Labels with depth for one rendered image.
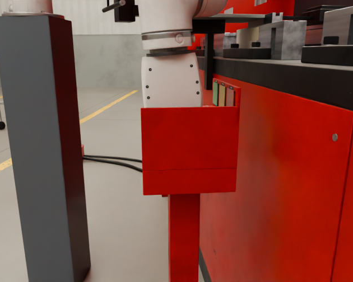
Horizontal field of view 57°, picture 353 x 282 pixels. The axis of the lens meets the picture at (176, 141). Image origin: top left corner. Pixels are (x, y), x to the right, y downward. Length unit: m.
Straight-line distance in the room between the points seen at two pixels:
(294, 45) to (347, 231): 0.56
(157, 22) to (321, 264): 0.42
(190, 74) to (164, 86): 0.05
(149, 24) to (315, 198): 0.35
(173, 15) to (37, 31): 0.67
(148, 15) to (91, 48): 8.19
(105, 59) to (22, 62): 7.48
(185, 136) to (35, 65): 0.71
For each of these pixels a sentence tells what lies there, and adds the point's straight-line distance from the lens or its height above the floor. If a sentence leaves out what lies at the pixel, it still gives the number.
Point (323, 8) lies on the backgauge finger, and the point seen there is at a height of 1.03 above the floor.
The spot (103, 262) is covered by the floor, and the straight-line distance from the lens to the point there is 1.57.
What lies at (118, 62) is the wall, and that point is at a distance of 8.53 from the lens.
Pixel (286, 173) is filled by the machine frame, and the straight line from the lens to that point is 0.59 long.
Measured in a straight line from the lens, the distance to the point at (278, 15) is 1.03.
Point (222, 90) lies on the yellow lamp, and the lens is 0.63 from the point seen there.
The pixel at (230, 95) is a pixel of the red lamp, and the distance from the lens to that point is 0.57.
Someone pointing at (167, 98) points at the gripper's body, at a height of 0.82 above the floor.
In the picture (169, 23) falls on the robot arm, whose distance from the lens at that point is 0.52.
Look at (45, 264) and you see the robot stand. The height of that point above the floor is 0.13.
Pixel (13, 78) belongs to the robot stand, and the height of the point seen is 0.81.
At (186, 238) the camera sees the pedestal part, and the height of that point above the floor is 0.53.
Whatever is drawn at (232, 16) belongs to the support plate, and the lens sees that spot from 1.02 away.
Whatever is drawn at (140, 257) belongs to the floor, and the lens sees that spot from 1.57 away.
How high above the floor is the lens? 0.90
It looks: 15 degrees down
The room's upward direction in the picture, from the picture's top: straight up
